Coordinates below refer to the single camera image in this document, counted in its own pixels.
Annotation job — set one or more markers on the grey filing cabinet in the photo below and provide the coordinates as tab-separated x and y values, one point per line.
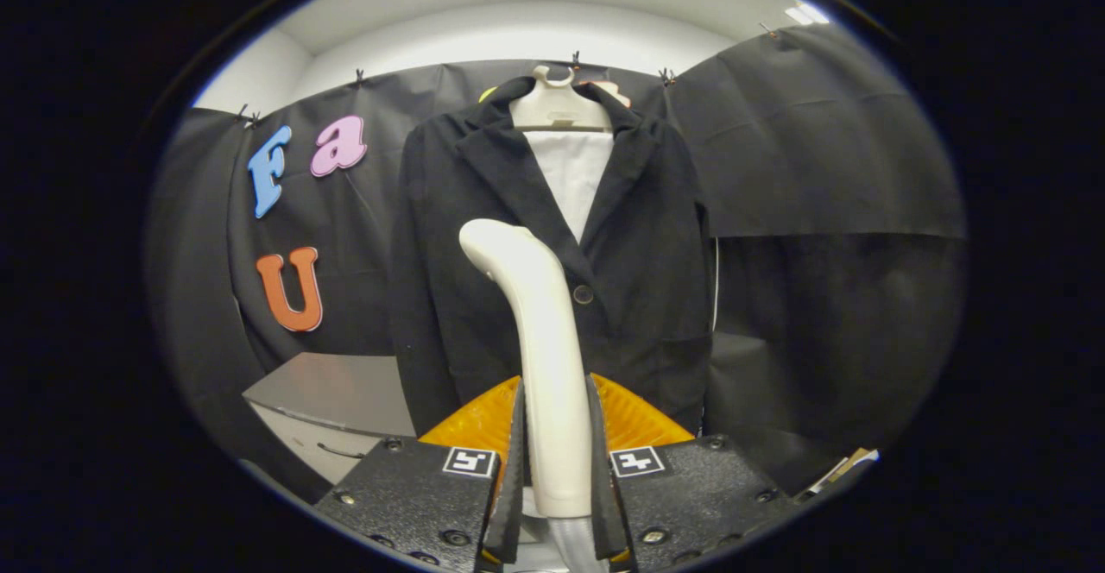
337	383

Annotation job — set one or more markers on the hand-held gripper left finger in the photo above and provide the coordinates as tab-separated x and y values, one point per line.
511	513

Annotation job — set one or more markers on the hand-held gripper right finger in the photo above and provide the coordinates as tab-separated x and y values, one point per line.
602	513

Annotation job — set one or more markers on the white garment steamer head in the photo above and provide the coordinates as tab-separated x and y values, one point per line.
544	340

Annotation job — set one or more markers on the brown cardboard box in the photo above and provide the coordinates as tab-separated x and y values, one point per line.
850	461

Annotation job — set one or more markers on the black jacket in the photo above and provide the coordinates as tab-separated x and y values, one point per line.
639	254

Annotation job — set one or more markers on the ceiling light panel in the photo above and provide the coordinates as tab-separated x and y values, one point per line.
807	14

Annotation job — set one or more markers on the black backdrop cloth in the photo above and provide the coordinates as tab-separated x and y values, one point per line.
820	150

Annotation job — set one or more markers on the white plastic hanger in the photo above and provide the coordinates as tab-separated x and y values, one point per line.
557	107

